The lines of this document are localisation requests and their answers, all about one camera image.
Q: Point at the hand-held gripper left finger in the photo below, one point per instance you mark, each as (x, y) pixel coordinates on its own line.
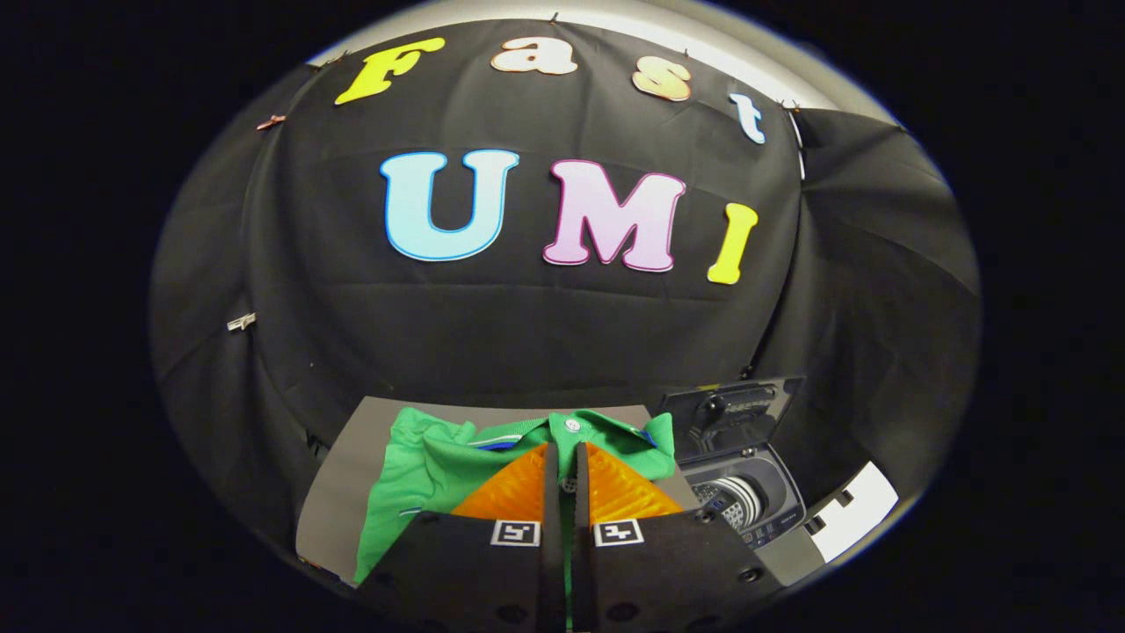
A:
(501, 580)

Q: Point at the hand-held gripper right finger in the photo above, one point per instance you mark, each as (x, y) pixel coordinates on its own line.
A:
(633, 580)

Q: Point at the green polo shirt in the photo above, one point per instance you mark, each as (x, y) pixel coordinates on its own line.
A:
(413, 475)

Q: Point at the grey table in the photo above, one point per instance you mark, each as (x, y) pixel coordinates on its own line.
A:
(338, 492)

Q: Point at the white panel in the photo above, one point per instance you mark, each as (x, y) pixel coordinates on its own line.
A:
(857, 510)

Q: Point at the silver clip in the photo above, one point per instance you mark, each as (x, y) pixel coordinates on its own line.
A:
(241, 322)

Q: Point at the copper clip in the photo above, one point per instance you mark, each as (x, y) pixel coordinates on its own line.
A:
(271, 121)

